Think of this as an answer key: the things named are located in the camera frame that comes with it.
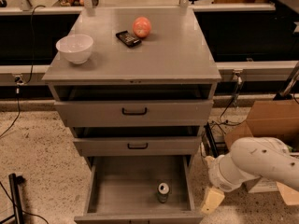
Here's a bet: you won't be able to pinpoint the black phone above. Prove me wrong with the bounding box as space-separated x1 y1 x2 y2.
116 31 141 48

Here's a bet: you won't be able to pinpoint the black bar on floor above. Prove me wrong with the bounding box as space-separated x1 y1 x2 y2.
205 123 219 158

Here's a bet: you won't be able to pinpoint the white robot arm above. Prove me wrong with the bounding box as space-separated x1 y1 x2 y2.
200 137 299 215

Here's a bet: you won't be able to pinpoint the green soda can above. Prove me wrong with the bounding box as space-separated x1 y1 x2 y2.
157 182 170 203

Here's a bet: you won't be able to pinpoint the black cables at right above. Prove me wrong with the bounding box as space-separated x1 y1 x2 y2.
208 75 244 135

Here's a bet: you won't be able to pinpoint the grey middle drawer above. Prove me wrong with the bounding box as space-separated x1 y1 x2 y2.
73 136 201 157

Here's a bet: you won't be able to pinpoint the black stand at left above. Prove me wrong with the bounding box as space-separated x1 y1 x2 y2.
0 174 25 224

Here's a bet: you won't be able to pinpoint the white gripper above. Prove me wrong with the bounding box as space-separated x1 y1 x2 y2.
200 154 249 215

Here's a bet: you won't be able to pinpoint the grey drawer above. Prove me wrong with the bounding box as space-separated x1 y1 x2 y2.
54 85 213 128
74 156 202 224
73 136 201 157

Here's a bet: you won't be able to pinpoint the black cable at left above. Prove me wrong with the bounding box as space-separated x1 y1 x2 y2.
0 5 46 139

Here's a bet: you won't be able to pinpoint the red apple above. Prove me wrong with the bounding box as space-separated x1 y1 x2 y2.
133 17 151 38

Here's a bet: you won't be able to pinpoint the white bowl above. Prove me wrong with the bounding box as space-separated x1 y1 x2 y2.
56 35 93 64

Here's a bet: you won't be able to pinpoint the grey top drawer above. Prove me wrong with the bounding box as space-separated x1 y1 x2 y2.
54 85 213 128

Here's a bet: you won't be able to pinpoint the grey bottom drawer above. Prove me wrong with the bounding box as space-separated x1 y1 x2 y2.
74 156 202 224

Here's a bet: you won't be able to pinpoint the cardboard box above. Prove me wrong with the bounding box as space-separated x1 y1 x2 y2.
224 101 299 205

